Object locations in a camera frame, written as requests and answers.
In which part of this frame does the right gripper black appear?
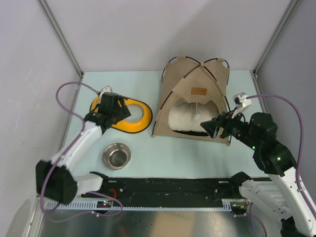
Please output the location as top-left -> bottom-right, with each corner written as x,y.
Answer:
199,106 -> 258,149

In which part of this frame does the yellow pet bowl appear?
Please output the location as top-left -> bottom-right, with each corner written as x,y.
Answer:
90,96 -> 153,134

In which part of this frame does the cream plush cushion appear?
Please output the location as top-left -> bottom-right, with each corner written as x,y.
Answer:
168,98 -> 219,132

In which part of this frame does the stainless steel pet bowl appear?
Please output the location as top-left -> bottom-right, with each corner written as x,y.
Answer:
102,143 -> 131,170

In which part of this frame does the beige fabric pet tent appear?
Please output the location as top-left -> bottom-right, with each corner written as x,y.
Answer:
151,56 -> 232,146

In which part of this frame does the black tent pole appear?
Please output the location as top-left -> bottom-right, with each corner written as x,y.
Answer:
152,56 -> 229,136
161,57 -> 232,144

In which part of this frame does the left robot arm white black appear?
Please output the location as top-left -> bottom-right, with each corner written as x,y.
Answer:
36,92 -> 131,204

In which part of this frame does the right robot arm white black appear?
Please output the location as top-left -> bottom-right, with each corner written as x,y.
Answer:
200,112 -> 316,237

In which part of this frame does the white pompom toy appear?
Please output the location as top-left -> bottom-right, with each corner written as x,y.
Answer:
193,102 -> 201,121

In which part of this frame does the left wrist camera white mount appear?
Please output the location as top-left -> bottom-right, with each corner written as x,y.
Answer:
99,86 -> 112,97

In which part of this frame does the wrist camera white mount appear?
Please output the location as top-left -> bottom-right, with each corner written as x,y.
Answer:
99,86 -> 112,97
232,92 -> 252,118

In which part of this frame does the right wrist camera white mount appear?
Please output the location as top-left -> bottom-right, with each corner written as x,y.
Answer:
232,92 -> 252,118

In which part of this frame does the white slotted cable duct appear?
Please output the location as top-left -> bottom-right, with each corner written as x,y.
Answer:
44,199 -> 248,211

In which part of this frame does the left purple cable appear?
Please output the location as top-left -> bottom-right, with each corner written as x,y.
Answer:
39,81 -> 124,223

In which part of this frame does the purple cable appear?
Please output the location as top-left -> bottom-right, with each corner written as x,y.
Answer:
39,81 -> 124,223
246,94 -> 316,237

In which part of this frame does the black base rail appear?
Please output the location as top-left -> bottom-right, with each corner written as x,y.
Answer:
97,177 -> 250,208

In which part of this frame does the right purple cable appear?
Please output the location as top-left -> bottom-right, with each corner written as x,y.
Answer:
246,94 -> 316,237

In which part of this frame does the left aluminium frame post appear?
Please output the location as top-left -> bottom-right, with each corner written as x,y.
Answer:
37,0 -> 83,78

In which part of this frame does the aluminium frame post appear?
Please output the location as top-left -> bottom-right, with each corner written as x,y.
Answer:
253,0 -> 300,79
37,0 -> 83,78

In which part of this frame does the right aluminium frame post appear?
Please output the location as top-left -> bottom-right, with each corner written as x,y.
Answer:
253,0 -> 300,79

